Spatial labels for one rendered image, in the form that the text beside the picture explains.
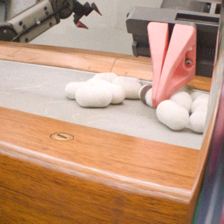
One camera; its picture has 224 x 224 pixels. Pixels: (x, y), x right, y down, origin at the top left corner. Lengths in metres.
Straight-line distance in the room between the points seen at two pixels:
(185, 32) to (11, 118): 0.19
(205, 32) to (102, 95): 0.12
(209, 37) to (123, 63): 0.20
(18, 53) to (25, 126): 0.43
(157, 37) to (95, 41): 2.40
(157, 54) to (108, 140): 0.16
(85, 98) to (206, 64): 0.13
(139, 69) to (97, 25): 2.21
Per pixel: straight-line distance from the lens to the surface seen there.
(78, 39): 2.79
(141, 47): 0.38
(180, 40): 0.31
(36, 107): 0.31
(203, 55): 0.35
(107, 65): 0.52
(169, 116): 0.27
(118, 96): 0.33
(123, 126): 0.27
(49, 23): 1.14
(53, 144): 0.15
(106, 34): 2.66
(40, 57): 0.57
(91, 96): 0.31
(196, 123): 0.27
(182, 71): 0.34
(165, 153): 0.16
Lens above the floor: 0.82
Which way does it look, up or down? 15 degrees down
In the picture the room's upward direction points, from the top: 5 degrees clockwise
